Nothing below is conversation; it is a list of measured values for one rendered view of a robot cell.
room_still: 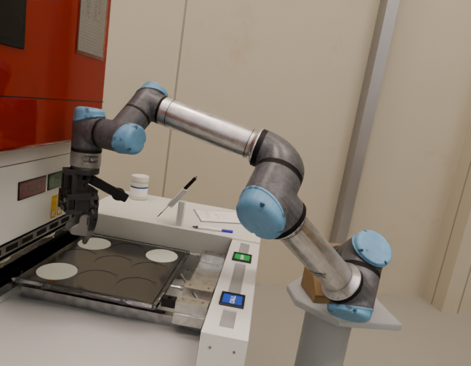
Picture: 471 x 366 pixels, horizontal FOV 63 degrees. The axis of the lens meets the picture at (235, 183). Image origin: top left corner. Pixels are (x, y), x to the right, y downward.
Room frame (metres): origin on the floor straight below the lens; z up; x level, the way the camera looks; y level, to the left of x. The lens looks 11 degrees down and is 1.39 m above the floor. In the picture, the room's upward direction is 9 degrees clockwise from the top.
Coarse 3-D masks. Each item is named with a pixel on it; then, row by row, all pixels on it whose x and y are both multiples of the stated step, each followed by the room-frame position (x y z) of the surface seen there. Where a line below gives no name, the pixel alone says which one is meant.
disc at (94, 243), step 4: (80, 240) 1.15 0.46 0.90; (88, 240) 1.16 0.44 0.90; (92, 240) 1.17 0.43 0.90; (96, 240) 1.17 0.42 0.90; (100, 240) 1.18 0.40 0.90; (104, 240) 1.18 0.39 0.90; (80, 244) 1.12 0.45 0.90; (84, 244) 1.13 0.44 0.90; (88, 244) 1.13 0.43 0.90; (92, 244) 1.14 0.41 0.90; (96, 244) 1.14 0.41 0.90; (100, 244) 1.15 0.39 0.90; (104, 244) 1.15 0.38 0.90; (108, 244) 1.16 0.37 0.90; (88, 248) 1.10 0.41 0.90; (92, 248) 1.11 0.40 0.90; (96, 248) 1.11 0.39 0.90; (100, 248) 1.12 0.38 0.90
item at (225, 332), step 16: (256, 256) 1.10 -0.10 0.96; (224, 272) 0.95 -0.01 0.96; (240, 272) 0.98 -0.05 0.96; (256, 272) 0.98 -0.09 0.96; (224, 288) 0.86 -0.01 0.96; (240, 288) 0.88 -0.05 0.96; (208, 320) 0.71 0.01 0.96; (224, 320) 0.73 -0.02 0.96; (240, 320) 0.73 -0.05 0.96; (208, 336) 0.67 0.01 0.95; (224, 336) 0.67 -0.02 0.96; (240, 336) 0.67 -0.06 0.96; (208, 352) 0.67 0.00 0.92; (224, 352) 0.67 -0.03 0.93; (240, 352) 0.67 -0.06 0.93
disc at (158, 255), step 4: (148, 252) 1.14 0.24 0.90; (152, 252) 1.15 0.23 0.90; (156, 252) 1.15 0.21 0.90; (160, 252) 1.16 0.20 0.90; (164, 252) 1.16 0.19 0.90; (168, 252) 1.17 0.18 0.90; (172, 252) 1.17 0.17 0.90; (148, 256) 1.11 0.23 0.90; (152, 256) 1.12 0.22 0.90; (156, 256) 1.12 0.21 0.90; (160, 256) 1.13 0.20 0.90; (164, 256) 1.13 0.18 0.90; (168, 256) 1.13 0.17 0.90; (172, 256) 1.14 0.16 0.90; (176, 256) 1.14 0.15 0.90; (152, 260) 1.09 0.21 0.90; (156, 260) 1.09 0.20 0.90; (160, 260) 1.10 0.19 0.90; (164, 260) 1.10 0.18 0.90; (168, 260) 1.11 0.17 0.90; (172, 260) 1.11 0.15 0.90
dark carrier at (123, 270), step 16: (112, 240) 1.19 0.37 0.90; (64, 256) 1.02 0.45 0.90; (80, 256) 1.04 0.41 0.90; (96, 256) 1.05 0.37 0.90; (112, 256) 1.07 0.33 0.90; (128, 256) 1.09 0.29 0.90; (144, 256) 1.11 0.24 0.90; (32, 272) 0.90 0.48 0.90; (80, 272) 0.94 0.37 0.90; (96, 272) 0.96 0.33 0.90; (112, 272) 0.97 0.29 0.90; (128, 272) 0.99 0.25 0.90; (144, 272) 1.00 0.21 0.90; (160, 272) 1.02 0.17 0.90; (80, 288) 0.86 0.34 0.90; (96, 288) 0.87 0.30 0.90; (112, 288) 0.89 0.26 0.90; (128, 288) 0.90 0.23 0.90; (144, 288) 0.91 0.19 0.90; (160, 288) 0.92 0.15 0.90
